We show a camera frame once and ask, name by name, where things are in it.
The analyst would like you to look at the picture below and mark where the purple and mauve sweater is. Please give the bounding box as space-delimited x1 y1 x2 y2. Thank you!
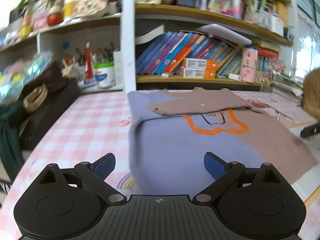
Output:
128 88 318 196

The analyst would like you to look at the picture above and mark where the pink cartoon table mat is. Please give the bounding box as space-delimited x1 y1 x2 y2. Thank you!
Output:
1 91 319 239

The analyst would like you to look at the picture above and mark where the black piano keyboard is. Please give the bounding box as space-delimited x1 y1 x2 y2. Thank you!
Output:
20 79 80 151

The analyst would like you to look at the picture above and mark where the white power adapter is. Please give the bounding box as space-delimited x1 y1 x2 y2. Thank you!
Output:
228 73 242 81

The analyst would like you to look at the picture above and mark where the white plastic tub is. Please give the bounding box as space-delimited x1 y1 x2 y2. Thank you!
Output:
94 61 116 88

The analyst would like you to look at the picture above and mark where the lower orange white box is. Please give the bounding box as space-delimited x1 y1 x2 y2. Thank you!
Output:
180 67 216 80

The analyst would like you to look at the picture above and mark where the orange white box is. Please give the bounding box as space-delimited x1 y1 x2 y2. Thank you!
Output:
182 58 218 69
180 67 216 80

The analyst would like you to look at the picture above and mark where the dark green garment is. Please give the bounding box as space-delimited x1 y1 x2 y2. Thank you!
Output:
1 100 29 182

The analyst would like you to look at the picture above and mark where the dark maroon bag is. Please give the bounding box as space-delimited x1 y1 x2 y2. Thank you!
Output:
23 61 67 95

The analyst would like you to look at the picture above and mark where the pink cartoon bottle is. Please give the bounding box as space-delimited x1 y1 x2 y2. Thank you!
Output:
240 46 259 83

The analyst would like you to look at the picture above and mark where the upper orange white box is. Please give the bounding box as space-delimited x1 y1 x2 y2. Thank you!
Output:
182 58 218 69

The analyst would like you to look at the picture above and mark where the iridescent plastic bag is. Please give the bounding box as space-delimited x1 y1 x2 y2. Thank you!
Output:
1 51 53 106

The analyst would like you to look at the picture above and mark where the row of colourful books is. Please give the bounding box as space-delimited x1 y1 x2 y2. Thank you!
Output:
135 30 280 75

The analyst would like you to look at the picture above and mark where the white bookshelf unit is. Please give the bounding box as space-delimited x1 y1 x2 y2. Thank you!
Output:
1 0 293 92

